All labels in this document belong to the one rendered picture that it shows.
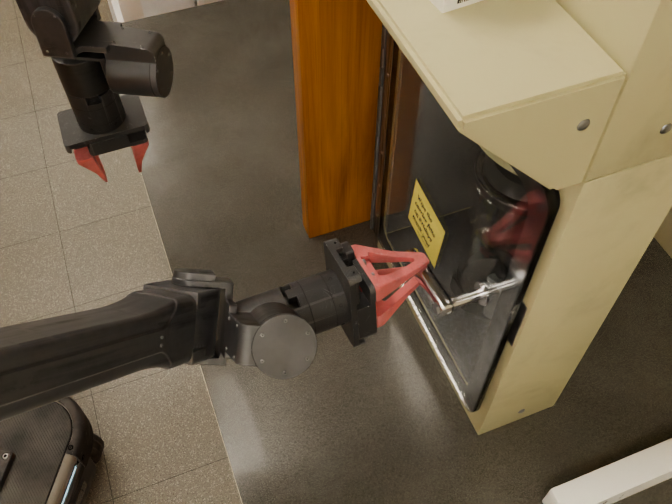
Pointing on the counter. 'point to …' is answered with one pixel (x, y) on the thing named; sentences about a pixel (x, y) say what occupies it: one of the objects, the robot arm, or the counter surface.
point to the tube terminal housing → (593, 216)
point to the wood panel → (335, 109)
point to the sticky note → (426, 224)
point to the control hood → (512, 79)
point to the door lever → (441, 302)
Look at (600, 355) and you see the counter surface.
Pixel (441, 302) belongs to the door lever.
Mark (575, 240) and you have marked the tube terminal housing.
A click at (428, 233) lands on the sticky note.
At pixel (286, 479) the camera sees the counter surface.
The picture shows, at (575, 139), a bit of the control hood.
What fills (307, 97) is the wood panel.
